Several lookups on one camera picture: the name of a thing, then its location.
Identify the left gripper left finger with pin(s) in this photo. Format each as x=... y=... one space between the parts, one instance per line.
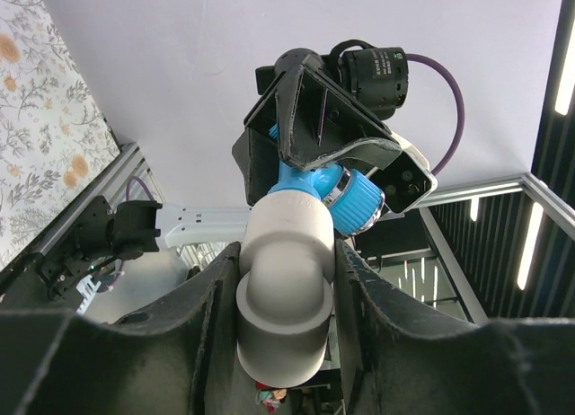
x=173 y=356

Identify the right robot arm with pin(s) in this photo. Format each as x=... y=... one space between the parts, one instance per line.
x=376 y=77

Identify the white elbow fitting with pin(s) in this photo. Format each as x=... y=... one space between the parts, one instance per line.
x=284 y=297

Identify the floral patterned table mat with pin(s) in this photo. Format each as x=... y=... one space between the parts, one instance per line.
x=54 y=138

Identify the left aluminium frame post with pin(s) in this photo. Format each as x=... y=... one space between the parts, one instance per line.
x=110 y=184

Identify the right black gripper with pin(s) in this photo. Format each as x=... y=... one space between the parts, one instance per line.
x=318 y=124

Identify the blue plastic water faucet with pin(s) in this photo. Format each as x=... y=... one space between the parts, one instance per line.
x=354 y=202

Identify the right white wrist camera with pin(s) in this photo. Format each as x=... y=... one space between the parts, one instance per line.
x=407 y=180

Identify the white slotted cable duct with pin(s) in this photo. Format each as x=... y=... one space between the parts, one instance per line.
x=88 y=289

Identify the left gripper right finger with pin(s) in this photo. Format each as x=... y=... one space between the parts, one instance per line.
x=400 y=356

